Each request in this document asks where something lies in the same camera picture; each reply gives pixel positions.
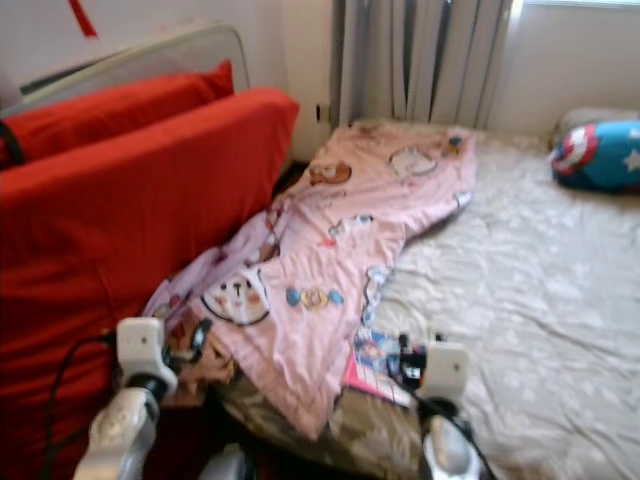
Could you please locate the colourful comic book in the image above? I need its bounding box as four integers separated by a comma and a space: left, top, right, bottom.
345, 328, 421, 406

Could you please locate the pink cartoon quilt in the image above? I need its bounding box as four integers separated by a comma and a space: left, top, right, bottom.
140, 120, 479, 441

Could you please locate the grey robot leg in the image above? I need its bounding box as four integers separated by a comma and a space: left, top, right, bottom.
200, 443, 251, 480

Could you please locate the red folded mattress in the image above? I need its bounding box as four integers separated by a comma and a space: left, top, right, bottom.
0, 60, 301, 480

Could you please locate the bed with grey floral sheet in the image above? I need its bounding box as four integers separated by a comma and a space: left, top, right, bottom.
210, 122, 640, 480

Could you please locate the Captain America bolster pillow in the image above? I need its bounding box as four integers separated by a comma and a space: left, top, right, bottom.
550, 120, 640, 193

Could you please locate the grey curtain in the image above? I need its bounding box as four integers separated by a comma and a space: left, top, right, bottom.
330, 0, 516, 131

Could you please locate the red hanging tassel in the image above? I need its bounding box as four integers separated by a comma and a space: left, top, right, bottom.
68, 0, 99, 39

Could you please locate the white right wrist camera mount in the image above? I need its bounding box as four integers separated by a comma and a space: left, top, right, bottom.
422, 342, 471, 401

